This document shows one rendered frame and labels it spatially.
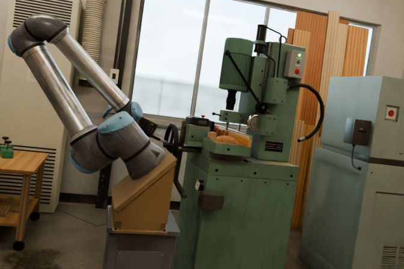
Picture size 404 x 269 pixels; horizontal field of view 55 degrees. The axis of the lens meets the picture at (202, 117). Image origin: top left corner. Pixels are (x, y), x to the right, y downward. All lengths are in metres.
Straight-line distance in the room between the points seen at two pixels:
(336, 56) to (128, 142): 2.90
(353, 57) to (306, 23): 0.59
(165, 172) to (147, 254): 0.37
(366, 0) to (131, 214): 3.55
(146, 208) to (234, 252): 0.88
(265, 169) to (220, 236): 0.46
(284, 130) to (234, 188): 0.50
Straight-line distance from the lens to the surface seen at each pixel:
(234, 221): 2.29
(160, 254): 1.75
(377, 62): 4.55
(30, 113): 3.40
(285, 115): 2.43
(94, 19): 3.49
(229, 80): 2.30
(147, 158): 1.68
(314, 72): 4.02
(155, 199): 1.61
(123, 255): 1.73
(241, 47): 2.31
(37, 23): 1.87
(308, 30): 4.07
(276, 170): 2.32
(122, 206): 1.60
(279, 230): 2.44
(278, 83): 2.29
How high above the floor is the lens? 1.13
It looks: 3 degrees down
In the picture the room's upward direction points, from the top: 8 degrees clockwise
